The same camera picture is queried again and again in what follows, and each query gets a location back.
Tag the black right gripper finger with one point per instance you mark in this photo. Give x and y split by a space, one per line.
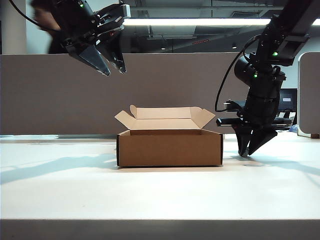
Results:
262 138
243 138

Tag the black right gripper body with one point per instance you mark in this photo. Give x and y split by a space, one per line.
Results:
262 112

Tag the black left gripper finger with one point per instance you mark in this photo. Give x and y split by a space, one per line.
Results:
93 58
115 56

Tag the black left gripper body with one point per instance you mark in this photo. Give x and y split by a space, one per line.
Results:
92 36

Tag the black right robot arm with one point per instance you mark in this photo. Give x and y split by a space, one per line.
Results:
265 82

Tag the open brown cardboard box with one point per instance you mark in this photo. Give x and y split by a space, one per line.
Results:
167 150

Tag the large black display screen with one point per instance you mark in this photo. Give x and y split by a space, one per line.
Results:
287 98

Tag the blue plastic bag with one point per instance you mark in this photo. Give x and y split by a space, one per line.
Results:
294 128

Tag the brown divider with white rim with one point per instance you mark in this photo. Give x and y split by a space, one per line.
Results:
310 95

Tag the wide brown desk divider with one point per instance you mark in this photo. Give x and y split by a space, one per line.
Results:
62 100

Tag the small brown divider foot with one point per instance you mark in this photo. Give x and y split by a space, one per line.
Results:
314 136

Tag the person in dark clothing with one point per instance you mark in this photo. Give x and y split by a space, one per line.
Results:
43 17

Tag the long ceiling light strip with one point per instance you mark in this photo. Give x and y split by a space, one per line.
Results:
195 21

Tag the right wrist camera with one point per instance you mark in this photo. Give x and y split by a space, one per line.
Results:
235 105

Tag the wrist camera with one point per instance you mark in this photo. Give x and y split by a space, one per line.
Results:
115 12
235 105

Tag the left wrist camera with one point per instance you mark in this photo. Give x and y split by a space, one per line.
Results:
115 12

